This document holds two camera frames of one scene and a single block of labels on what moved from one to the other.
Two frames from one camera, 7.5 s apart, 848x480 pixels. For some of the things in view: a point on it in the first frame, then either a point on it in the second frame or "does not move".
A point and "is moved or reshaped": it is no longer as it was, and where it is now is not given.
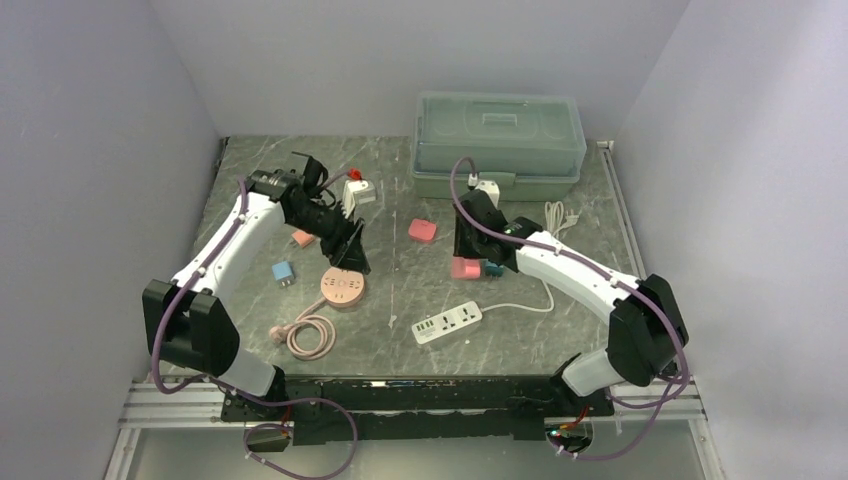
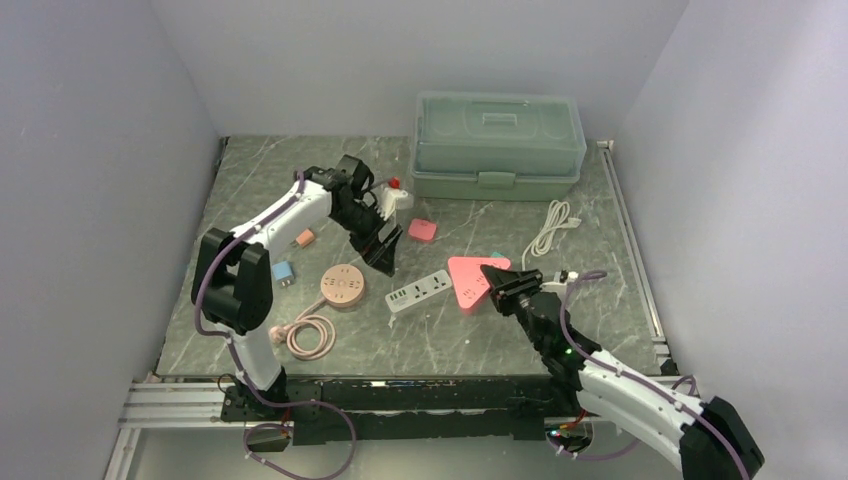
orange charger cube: (302, 238) does not move
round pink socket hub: (342, 288) does not move
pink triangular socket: (464, 268) is moved or reshaped
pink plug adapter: (422, 229) does not move
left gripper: (345, 247) to (379, 255)
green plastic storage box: (530, 145) does not move
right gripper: (460, 247) to (513, 283)
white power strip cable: (556, 220) is moved or reshaped
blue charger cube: (284, 273) does not move
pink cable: (309, 336) does not move
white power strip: (447, 322) to (418, 291)
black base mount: (348, 410) does not move
